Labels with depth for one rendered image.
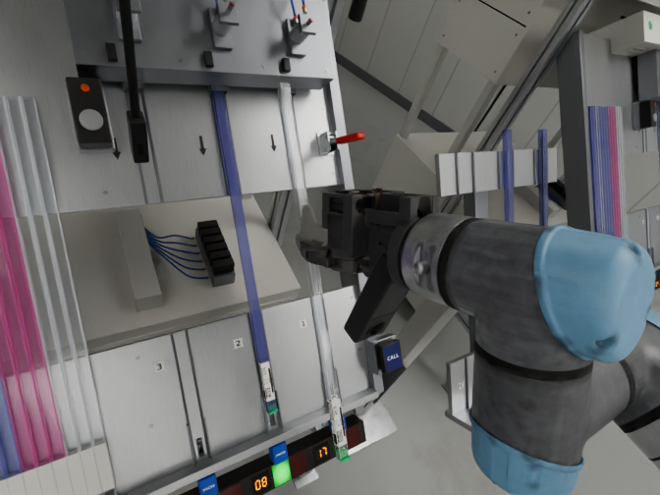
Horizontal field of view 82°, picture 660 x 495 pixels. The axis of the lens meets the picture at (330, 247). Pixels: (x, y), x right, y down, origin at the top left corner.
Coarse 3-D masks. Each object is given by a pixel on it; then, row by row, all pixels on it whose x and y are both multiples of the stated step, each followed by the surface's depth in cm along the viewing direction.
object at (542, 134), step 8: (544, 136) 74; (544, 144) 75; (544, 152) 75; (544, 160) 75; (544, 168) 75; (544, 176) 75; (544, 184) 76; (544, 192) 76; (544, 200) 76; (544, 208) 76; (544, 216) 77; (544, 224) 77
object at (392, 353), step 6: (384, 348) 65; (390, 348) 65; (396, 348) 66; (384, 354) 65; (390, 354) 65; (396, 354) 66; (390, 360) 65; (396, 360) 66; (390, 366) 65; (396, 366) 66
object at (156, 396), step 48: (192, 336) 54; (240, 336) 57; (288, 336) 61; (336, 336) 65; (96, 384) 48; (144, 384) 50; (192, 384) 54; (240, 384) 57; (288, 384) 61; (144, 432) 50; (192, 432) 53; (240, 432) 57; (144, 480) 50
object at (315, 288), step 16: (288, 96) 50; (288, 112) 50; (288, 128) 50; (288, 144) 50; (304, 192) 50; (320, 288) 50; (320, 304) 50; (320, 320) 50; (320, 336) 50; (320, 352) 50; (336, 384) 50; (336, 400) 50; (336, 448) 50
